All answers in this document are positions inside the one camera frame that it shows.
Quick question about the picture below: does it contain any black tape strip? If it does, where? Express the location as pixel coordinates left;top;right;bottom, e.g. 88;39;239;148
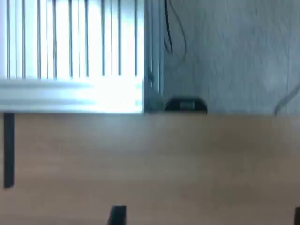
3;112;15;189

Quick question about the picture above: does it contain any thin dark cable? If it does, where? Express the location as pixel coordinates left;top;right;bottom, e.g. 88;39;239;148
273;83;300;116

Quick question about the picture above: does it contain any aluminium extrusion frame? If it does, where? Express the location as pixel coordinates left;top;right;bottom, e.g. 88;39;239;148
0;0;165;115

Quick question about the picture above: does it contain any thin black cable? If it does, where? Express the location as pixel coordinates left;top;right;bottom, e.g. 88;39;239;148
169;0;188;56

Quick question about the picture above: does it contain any thick black cable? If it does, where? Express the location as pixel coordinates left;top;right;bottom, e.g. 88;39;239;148
163;0;174;53

